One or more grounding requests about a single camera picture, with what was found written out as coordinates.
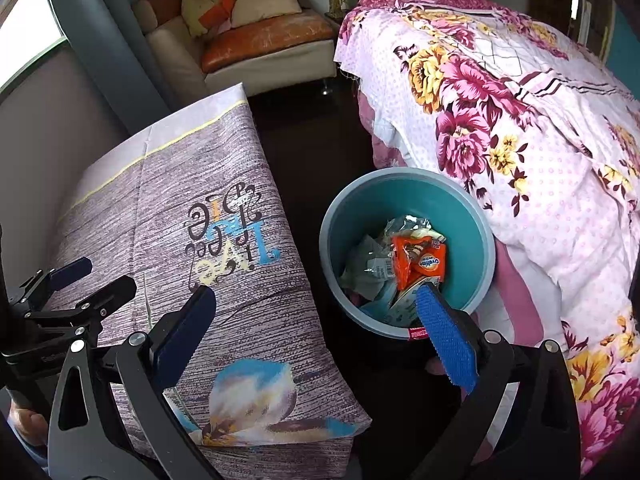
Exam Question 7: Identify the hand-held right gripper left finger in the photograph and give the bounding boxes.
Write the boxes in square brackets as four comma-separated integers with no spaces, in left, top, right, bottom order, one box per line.
[47,285,223,480]

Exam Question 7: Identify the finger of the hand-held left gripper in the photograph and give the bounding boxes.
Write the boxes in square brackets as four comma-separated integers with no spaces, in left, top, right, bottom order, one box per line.
[25,275,138,333]
[17,256,94,306]

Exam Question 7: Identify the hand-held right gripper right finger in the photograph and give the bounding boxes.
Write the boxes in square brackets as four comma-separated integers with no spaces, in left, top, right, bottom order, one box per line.
[407,282,581,480]

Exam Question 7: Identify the orange snack packet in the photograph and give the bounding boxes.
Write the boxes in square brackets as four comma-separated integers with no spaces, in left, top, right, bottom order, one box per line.
[390,234,448,293]

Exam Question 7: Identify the teal trash bin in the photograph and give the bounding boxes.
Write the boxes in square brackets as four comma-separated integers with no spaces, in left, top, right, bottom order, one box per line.
[319,167,497,338]

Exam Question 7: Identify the person's left hand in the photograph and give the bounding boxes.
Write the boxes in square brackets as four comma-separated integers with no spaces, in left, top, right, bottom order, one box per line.
[7,402,51,448]

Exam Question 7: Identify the cartoon print face mask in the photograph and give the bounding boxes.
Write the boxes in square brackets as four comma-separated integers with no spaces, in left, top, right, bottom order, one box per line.
[385,290,426,328]

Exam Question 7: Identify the grey plastic packet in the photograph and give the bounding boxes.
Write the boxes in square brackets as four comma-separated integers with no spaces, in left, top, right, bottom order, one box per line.
[341,234,398,301]

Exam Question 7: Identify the clear plastic wrapper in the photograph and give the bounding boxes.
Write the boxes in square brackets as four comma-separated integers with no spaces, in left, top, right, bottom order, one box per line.
[382,215,446,246]

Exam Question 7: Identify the wood print tablecloth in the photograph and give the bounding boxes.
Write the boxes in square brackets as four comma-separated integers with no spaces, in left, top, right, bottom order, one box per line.
[42,82,373,480]

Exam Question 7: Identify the floral blanket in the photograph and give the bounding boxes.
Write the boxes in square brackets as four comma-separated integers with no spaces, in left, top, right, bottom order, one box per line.
[334,0,640,476]

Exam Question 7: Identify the window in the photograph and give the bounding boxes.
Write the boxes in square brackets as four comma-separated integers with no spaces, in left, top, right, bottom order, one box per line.
[0,0,66,93]

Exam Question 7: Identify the blue grey curtain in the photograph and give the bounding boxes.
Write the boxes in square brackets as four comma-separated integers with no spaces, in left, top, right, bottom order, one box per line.
[42,0,173,123]

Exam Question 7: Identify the beige sofa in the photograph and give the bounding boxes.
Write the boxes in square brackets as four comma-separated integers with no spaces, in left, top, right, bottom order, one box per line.
[132,0,337,106]

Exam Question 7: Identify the yellow orange plush pillow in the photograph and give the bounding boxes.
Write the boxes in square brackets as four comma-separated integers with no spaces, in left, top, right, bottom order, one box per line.
[181,0,248,38]

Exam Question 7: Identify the beige pillow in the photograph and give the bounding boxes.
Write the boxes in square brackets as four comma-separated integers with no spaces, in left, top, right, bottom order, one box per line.
[230,0,303,28]

